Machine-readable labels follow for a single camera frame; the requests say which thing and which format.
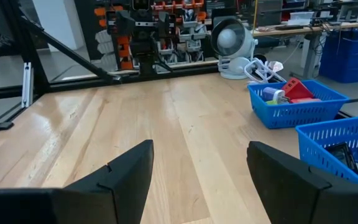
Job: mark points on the purple white USB charger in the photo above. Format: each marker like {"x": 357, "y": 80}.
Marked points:
{"x": 270, "y": 93}

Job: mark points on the wooden desk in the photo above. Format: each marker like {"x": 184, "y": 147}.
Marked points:
{"x": 322, "y": 28}

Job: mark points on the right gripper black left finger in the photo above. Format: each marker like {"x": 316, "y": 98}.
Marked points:
{"x": 123, "y": 193}

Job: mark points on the red USB charger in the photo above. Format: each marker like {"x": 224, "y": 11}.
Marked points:
{"x": 300, "y": 91}

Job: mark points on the black table frame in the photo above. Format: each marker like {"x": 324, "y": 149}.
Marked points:
{"x": 191, "y": 71}

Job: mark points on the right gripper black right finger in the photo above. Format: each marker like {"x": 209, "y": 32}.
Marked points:
{"x": 291, "y": 196}

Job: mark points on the blue stacked storage bins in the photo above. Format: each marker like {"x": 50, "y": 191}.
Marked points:
{"x": 350, "y": 56}

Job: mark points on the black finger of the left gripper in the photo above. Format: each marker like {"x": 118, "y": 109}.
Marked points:
{"x": 167, "y": 25}
{"x": 125, "y": 22}

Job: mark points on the white desk fan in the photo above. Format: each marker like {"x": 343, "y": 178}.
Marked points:
{"x": 235, "y": 67}

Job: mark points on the parts shelf with orange bins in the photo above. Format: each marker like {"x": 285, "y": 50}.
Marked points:
{"x": 104, "y": 46}

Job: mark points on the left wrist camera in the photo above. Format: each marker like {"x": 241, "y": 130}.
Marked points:
{"x": 140, "y": 4}

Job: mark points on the black small screen device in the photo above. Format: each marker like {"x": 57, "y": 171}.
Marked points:
{"x": 342, "y": 157}

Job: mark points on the silver aluminium bar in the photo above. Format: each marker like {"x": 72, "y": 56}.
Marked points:
{"x": 27, "y": 87}

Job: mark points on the blue plastic basket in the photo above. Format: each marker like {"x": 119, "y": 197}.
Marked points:
{"x": 291, "y": 116}
{"x": 322, "y": 137}

